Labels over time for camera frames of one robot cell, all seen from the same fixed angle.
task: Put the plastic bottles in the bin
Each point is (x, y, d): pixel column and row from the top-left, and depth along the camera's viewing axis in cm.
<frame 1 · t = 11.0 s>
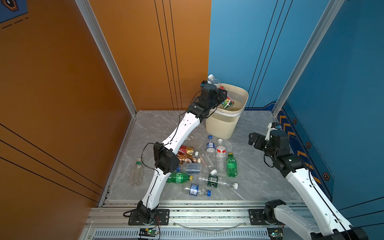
left hand: (228, 91, 80), fingers open
right hand: (255, 136, 77), fingers open
cream ribbed waste bin: (223, 123, 93), point 17 cm above the table
small green Sprite bottle: (231, 165, 93), on the table
Wahaha clear water bottle: (220, 157, 93), point 3 cm above the table
blue label clear bottle: (211, 148, 96), point 5 cm above the table
pale blue label bottle: (192, 168, 86), point 6 cm above the table
large green Sprite bottle: (179, 177, 82), point 6 cm above the table
clear bottle dark green label: (212, 180, 81), point 7 cm above the table
clear bottle blue cap front: (194, 190, 79), point 5 cm above the table
guava label clear bottle: (208, 162, 92), point 2 cm above the table
clear bottle green neck band: (136, 175, 90), on the table

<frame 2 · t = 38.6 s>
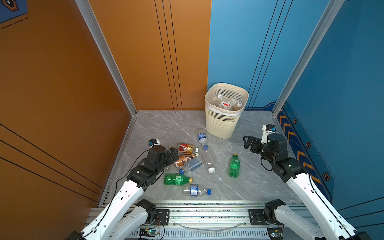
left hand: (172, 152, 78), fingers open
right hand: (249, 139, 76), fingers open
blue label clear bottle: (202, 138, 101), point 5 cm above the table
pale blue label bottle: (194, 164, 89), point 5 cm above the table
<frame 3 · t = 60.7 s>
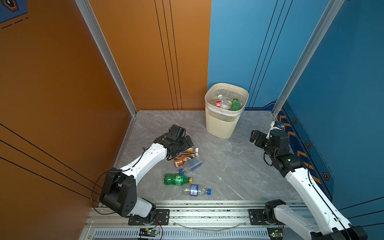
left hand: (187, 144, 86), fingers open
right hand: (257, 134, 77), fingers open
small green Sprite bottle: (236, 104, 95), point 23 cm above the table
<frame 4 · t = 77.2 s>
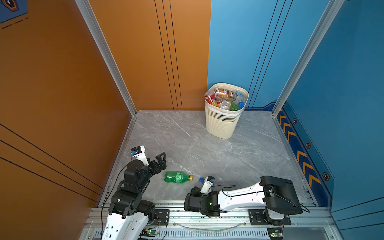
left hand: (158, 155, 72), fingers open
right hand: (190, 196, 78), fingers open
pale blue label bottle: (239, 97, 96), point 26 cm above the table
brown Nescafe bottle: (223, 93, 96), point 28 cm above the table
red yellow label bottle: (210, 97, 84), point 34 cm above the table
